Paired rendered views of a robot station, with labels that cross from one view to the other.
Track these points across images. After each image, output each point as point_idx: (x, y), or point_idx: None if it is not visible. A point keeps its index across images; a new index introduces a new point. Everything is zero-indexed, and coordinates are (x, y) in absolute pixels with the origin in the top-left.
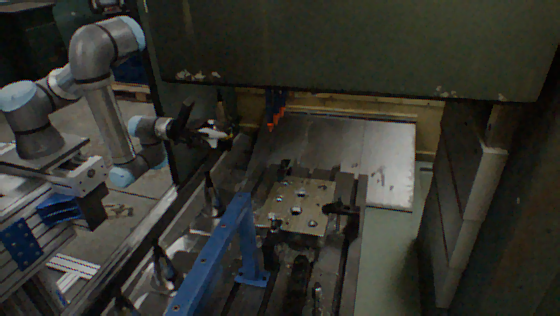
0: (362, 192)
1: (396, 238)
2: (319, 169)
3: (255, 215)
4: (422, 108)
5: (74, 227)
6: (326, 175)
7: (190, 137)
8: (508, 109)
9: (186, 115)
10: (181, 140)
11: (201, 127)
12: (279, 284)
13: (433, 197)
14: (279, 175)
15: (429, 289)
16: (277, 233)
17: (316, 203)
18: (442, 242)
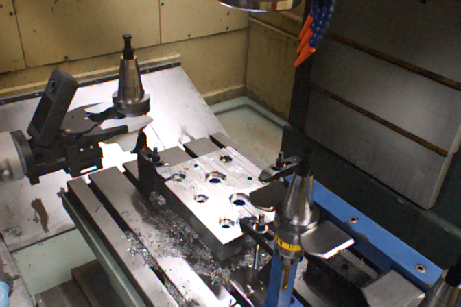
0: (240, 151)
1: None
2: (162, 150)
3: (167, 244)
4: (183, 43)
5: None
6: (180, 153)
7: (79, 151)
8: None
9: (67, 107)
10: (50, 167)
11: (96, 123)
12: (308, 293)
13: (330, 116)
14: (163, 170)
15: (369, 211)
16: (271, 231)
17: (246, 178)
18: (400, 144)
